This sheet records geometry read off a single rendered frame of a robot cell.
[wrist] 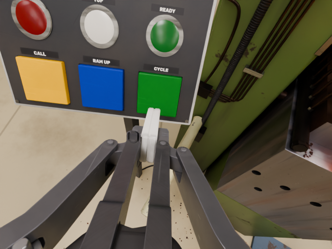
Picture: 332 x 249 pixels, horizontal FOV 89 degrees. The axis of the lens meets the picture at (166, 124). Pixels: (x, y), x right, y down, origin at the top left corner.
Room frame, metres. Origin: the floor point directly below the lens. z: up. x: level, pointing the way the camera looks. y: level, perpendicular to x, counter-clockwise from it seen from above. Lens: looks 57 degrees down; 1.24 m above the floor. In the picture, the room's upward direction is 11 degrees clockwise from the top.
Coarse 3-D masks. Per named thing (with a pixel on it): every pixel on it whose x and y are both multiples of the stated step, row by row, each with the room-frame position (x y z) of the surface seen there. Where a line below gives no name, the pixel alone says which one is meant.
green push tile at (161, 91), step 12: (144, 72) 0.22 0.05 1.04; (144, 84) 0.21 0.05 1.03; (156, 84) 0.21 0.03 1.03; (168, 84) 0.21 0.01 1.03; (180, 84) 0.22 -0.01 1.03; (144, 96) 0.20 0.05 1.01; (156, 96) 0.20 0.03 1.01; (168, 96) 0.20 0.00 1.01; (144, 108) 0.19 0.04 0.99; (168, 108) 0.19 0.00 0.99
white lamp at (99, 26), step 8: (88, 16) 0.25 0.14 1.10; (96, 16) 0.25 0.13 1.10; (104, 16) 0.25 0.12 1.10; (88, 24) 0.24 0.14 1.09; (96, 24) 0.24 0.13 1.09; (104, 24) 0.25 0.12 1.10; (112, 24) 0.25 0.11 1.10; (88, 32) 0.24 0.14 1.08; (96, 32) 0.24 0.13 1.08; (104, 32) 0.24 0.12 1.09; (112, 32) 0.24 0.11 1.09; (96, 40) 0.23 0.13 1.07; (104, 40) 0.24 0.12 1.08
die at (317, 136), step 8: (320, 64) 0.49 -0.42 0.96; (328, 80) 0.39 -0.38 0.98; (328, 88) 0.35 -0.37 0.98; (320, 96) 0.34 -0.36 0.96; (312, 104) 0.34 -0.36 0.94; (320, 104) 0.31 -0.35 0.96; (328, 104) 0.30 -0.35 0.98; (312, 112) 0.31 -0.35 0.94; (320, 112) 0.29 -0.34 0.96; (328, 112) 0.27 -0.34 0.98; (312, 120) 0.28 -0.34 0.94; (320, 120) 0.26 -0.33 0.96; (328, 120) 0.25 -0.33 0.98; (312, 128) 0.25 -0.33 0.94; (320, 128) 0.24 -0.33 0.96; (328, 128) 0.24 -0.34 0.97; (312, 136) 0.24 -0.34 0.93; (320, 136) 0.24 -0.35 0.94; (328, 136) 0.23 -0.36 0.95; (320, 144) 0.23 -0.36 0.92; (328, 144) 0.23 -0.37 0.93
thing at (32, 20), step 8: (24, 0) 0.24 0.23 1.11; (16, 8) 0.24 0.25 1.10; (24, 8) 0.24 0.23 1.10; (32, 8) 0.24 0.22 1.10; (40, 8) 0.24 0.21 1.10; (16, 16) 0.23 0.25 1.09; (24, 16) 0.23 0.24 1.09; (32, 16) 0.23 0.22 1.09; (40, 16) 0.24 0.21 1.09; (24, 24) 0.23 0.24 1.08; (32, 24) 0.23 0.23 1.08; (40, 24) 0.23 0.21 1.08; (32, 32) 0.22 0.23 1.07; (40, 32) 0.23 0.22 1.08
